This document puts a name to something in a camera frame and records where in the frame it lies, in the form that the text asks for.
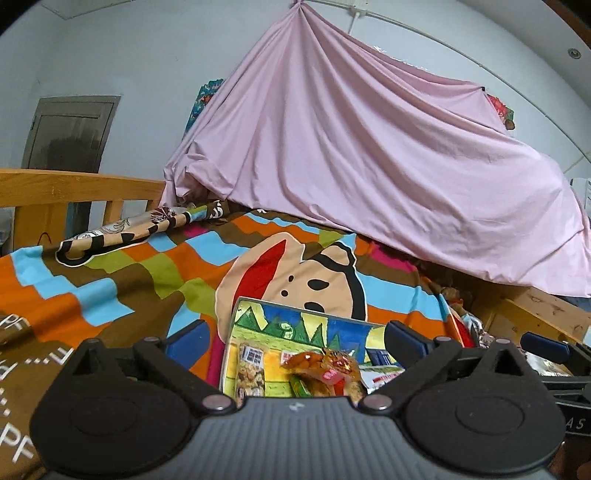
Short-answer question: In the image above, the colourful printed blanket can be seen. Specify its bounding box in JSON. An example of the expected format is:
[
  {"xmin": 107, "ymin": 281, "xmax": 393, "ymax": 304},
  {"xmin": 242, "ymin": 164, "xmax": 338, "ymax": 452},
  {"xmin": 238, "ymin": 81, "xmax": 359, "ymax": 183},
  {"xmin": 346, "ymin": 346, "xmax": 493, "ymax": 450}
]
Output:
[{"xmin": 0, "ymin": 203, "xmax": 476, "ymax": 480}]

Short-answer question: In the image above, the shallow box with cartoon lining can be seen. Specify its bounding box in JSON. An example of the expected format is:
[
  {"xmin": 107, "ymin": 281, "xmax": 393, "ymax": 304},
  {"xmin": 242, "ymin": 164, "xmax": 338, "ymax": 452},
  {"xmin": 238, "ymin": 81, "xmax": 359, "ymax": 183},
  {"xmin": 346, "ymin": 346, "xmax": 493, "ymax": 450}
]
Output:
[{"xmin": 218, "ymin": 298, "xmax": 404, "ymax": 402}]

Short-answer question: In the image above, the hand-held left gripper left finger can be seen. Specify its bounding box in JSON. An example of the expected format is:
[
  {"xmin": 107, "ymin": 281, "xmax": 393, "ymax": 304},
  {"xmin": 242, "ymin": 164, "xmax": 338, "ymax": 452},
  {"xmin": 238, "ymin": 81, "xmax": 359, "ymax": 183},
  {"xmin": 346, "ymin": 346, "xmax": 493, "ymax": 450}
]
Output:
[{"xmin": 60, "ymin": 318, "xmax": 237, "ymax": 414}]

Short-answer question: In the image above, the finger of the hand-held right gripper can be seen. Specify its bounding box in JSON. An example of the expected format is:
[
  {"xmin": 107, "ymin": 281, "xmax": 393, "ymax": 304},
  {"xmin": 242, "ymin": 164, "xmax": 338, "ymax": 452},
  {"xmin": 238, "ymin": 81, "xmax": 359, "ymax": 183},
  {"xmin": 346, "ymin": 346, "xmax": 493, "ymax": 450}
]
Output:
[
  {"xmin": 540, "ymin": 375, "xmax": 591, "ymax": 446},
  {"xmin": 520, "ymin": 331, "xmax": 591, "ymax": 371}
]

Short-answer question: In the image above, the dinosaur drawing paper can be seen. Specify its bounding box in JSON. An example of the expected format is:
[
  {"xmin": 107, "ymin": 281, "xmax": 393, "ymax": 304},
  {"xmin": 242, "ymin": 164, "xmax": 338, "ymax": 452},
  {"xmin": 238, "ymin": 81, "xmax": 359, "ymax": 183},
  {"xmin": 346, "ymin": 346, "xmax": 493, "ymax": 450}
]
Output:
[{"xmin": 222, "ymin": 300, "xmax": 389, "ymax": 398}]

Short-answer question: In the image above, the grey wooden door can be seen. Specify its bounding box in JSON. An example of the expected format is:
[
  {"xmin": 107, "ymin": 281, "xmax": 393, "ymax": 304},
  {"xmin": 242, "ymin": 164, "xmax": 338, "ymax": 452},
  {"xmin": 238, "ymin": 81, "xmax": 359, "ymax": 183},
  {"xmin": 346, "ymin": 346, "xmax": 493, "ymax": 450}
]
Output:
[{"xmin": 22, "ymin": 95, "xmax": 122, "ymax": 174}]

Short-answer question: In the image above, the pink bed sheet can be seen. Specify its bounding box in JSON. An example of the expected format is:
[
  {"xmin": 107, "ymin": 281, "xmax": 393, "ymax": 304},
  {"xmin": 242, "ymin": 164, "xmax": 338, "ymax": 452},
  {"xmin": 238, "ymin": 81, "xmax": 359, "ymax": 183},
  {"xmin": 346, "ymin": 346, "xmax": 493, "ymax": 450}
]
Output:
[{"xmin": 159, "ymin": 2, "xmax": 591, "ymax": 298}]

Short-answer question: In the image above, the orange red snack packet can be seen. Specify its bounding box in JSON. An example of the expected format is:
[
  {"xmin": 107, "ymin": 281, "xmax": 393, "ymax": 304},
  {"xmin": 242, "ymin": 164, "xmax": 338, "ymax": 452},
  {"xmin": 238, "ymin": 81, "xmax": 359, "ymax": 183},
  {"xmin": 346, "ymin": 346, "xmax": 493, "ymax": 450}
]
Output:
[{"xmin": 281, "ymin": 348, "xmax": 362, "ymax": 398}]

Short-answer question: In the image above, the red patterned cloth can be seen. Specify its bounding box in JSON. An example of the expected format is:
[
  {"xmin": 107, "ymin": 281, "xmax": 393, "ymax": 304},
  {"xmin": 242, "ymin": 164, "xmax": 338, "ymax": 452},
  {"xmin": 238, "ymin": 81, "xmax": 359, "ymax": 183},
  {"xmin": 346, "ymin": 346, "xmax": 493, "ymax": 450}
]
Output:
[{"xmin": 487, "ymin": 92, "xmax": 515, "ymax": 132}]

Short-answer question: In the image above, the clear mixed nut packet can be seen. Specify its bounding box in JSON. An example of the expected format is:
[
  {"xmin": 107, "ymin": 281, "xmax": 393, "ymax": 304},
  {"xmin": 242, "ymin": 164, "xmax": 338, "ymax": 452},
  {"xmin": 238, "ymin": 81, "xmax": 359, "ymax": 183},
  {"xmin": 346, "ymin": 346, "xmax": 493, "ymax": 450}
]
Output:
[{"xmin": 233, "ymin": 342, "xmax": 267, "ymax": 404}]

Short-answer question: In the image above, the teal patterned cloth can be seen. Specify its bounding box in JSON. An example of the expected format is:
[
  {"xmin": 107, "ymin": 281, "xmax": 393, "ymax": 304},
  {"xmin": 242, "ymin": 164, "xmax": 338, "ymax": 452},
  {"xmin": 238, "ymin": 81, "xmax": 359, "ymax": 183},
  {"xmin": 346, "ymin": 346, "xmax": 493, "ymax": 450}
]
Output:
[{"xmin": 185, "ymin": 78, "xmax": 227, "ymax": 134}]

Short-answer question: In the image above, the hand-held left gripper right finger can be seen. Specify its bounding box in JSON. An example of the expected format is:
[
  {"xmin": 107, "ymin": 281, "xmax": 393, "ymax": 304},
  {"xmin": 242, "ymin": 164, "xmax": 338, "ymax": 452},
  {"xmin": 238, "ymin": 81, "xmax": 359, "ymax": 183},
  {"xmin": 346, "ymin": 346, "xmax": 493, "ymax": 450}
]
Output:
[{"xmin": 358, "ymin": 320, "xmax": 532, "ymax": 414}]

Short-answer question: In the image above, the green and white snack packet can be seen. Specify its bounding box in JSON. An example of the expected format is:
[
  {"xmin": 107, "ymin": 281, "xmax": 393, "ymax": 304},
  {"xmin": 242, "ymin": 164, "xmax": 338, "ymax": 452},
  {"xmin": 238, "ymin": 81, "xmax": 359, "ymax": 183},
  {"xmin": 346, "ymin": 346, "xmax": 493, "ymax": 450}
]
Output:
[{"xmin": 361, "ymin": 364, "xmax": 403, "ymax": 394}]

